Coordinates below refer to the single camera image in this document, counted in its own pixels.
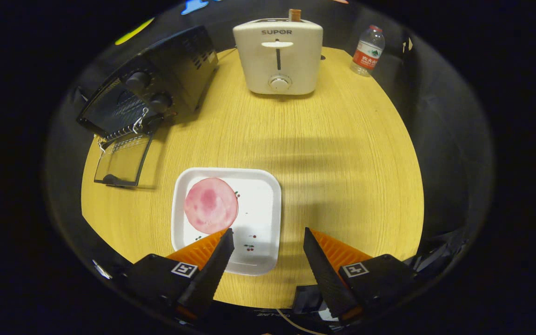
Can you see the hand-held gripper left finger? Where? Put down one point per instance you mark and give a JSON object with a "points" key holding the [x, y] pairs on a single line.
{"points": [[210, 272]]}

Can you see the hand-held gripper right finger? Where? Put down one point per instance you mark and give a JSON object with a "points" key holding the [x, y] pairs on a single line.
{"points": [[323, 272]]}

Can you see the pink ham slice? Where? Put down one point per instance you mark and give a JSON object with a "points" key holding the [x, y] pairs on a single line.
{"points": [[210, 204]]}

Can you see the white square plate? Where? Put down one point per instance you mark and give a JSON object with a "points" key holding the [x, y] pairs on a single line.
{"points": [[258, 209]]}

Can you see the black toaster oven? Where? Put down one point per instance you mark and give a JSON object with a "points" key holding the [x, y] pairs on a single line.
{"points": [[179, 60]]}

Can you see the white pop-up toaster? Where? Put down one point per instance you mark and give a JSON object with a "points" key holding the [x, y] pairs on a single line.
{"points": [[277, 56]]}

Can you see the black backdrop cloth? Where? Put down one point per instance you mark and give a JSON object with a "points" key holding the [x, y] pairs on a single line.
{"points": [[449, 139]]}

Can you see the clear plastic water bottle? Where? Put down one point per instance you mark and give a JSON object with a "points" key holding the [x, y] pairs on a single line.
{"points": [[366, 53]]}

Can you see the brown bread slice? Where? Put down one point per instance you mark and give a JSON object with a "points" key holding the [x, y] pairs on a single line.
{"points": [[295, 15]]}

